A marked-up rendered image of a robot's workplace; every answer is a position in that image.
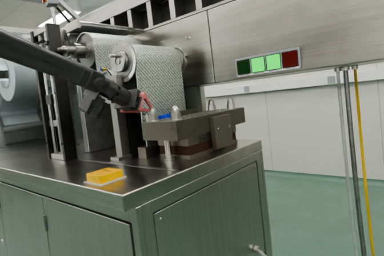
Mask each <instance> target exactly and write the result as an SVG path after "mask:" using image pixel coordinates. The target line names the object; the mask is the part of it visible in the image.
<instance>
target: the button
mask: <svg viewBox="0 0 384 256"><path fill-rule="evenodd" d="M120 177H123V172H122V169H116V168H110V167H107V168H104V169H100V170H97V171H93V172H90V173H87V174H86V178H87V182H92V183H98V184H103V183H106V182H109V181H112V180H115V179H117V178H120Z"/></svg>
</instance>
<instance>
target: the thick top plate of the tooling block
mask: <svg viewBox="0 0 384 256"><path fill-rule="evenodd" d="M223 114H230V118H231V126H234V125H237V124H240V123H244V122H245V111H244V107H239V108H236V109H216V110H211V111H208V110H206V111H201V112H197V113H194V114H188V115H182V116H181V118H182V119H181V120H176V121H171V117H170V118H164V119H159V121H155V122H142V123H141V125H142V134H143V140H144V141H181V140H183V139H187V138H191V137H195V136H198V135H201V134H205V133H209V132H211V128H210V117H214V116H218V115H223Z"/></svg>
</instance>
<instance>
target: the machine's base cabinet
mask: <svg viewBox="0 0 384 256"><path fill-rule="evenodd" d="M255 245H256V246H259V247H260V250H261V251H262V252H263V253H265V254H266V255H267V256H273V251H272V244H271V233H270V222H269V211H268V205H267V194H266V182H265V171H264V165H263V154H262V150H259V151H257V152H255V153H253V154H250V155H248V156H246V157H244V158H242V159H240V160H237V161H235V162H233V163H231V164H229V165H227V166H225V167H222V168H220V169H218V170H216V171H214V172H212V173H209V174H207V175H205V176H203V177H200V178H198V179H196V180H194V181H192V182H190V183H187V184H185V185H183V186H181V187H179V188H177V189H175V190H172V191H170V192H168V193H166V194H164V195H162V196H159V197H157V198H155V199H152V200H150V201H148V202H146V203H144V204H142V205H140V206H137V207H135V208H133V209H131V210H129V211H127V212H122V211H119V210H115V209H112V208H109V207H105V206H101V205H98V204H95V203H91V202H88V201H84V200H81V199H78V198H74V197H70V196H67V195H63V194H60V193H56V192H53V191H50V190H46V189H42V188H40V187H36V186H32V185H28V184H25V183H22V182H18V181H15V180H12V179H8V178H4V177H0V256H262V255H261V254H260V253H256V252H254V246H255Z"/></svg>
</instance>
